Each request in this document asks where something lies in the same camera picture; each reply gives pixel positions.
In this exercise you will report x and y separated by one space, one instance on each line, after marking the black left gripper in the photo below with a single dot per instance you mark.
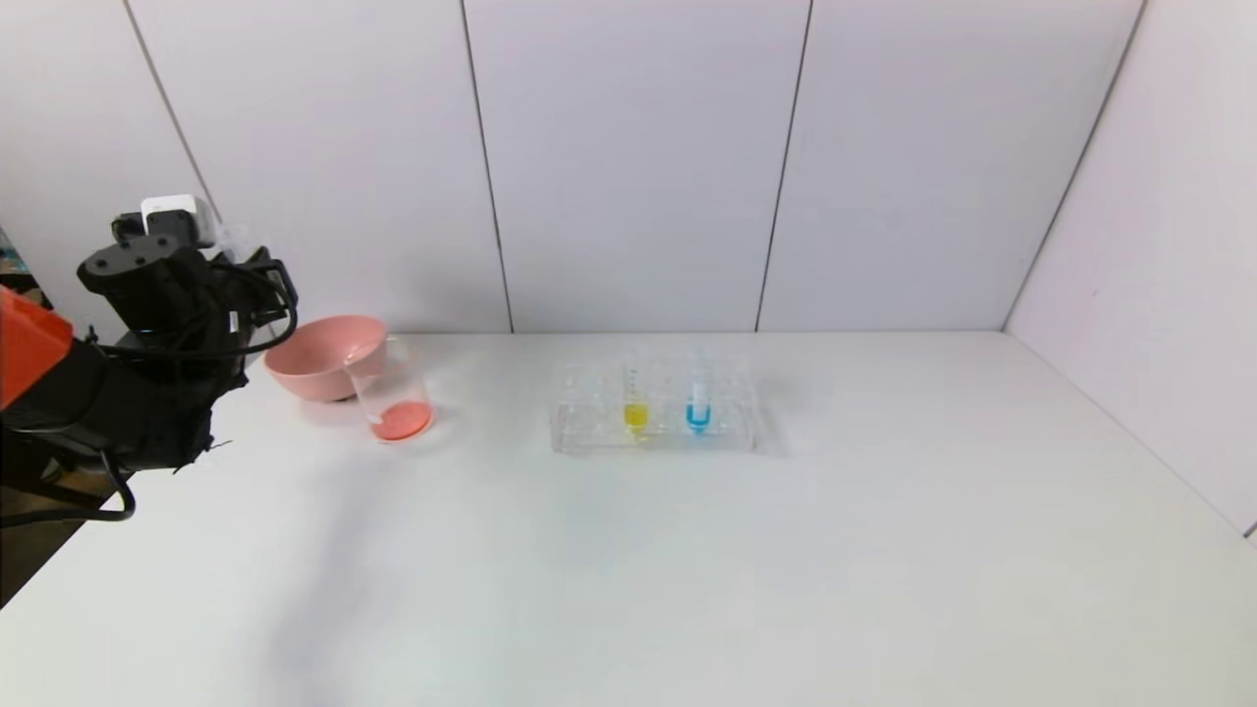
263 270

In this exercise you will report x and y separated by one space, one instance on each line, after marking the test tube with blue pigment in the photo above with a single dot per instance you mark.
698 412

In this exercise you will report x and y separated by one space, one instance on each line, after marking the clear acrylic test tube rack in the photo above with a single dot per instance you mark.
589 412

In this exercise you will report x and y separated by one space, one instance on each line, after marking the test tube with yellow pigment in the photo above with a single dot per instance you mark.
635 414

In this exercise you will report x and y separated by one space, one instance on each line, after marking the pink plastic bowl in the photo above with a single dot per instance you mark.
314 363

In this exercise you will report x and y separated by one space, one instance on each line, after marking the clear glass beaker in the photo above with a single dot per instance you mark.
398 417

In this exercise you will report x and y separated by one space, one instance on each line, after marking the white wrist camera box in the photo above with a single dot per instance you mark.
175 211

